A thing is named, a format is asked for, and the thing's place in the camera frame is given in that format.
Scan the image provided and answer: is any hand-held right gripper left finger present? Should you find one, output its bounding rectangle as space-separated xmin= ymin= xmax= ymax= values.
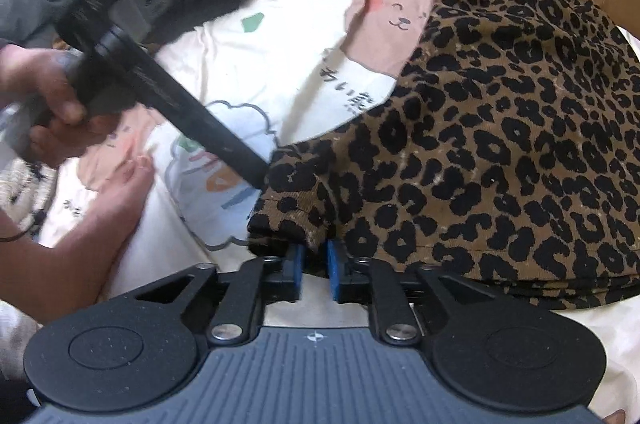
xmin=135 ymin=245 xmax=306 ymax=345

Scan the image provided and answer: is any white black fuzzy cloth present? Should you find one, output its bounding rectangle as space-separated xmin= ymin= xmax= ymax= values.
xmin=0 ymin=159 xmax=59 ymax=225

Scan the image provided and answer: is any leopard print skirt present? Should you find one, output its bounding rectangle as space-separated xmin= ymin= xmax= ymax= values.
xmin=247 ymin=0 xmax=640 ymax=311

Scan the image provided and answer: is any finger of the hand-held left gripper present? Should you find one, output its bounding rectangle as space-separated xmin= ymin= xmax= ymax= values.
xmin=185 ymin=104 xmax=274 ymax=189

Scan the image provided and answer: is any person's left hand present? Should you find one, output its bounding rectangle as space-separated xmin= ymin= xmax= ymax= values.
xmin=0 ymin=44 xmax=122 ymax=167

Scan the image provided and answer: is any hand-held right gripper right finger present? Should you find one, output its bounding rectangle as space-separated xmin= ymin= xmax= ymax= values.
xmin=326 ymin=240 xmax=501 ymax=345

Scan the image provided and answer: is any cream bear print blanket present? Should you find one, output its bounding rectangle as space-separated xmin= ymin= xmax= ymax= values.
xmin=0 ymin=0 xmax=640 ymax=424

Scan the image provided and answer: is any person's bare foot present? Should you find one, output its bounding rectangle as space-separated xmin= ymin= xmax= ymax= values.
xmin=0 ymin=156 xmax=156 ymax=305

